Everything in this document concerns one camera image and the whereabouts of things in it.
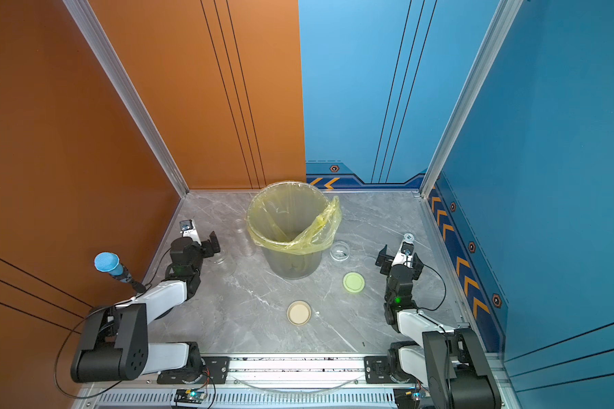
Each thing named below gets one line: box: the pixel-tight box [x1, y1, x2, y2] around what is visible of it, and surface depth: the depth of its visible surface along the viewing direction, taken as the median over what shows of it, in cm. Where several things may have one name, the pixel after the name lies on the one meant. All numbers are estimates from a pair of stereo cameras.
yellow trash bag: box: [246, 180, 342, 253], surface depth 86 cm
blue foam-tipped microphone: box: [93, 251, 147, 294], surface depth 65 cm
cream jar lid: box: [286, 299, 313, 326], surface depth 86 cm
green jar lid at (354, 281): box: [342, 270, 365, 294], surface depth 93 cm
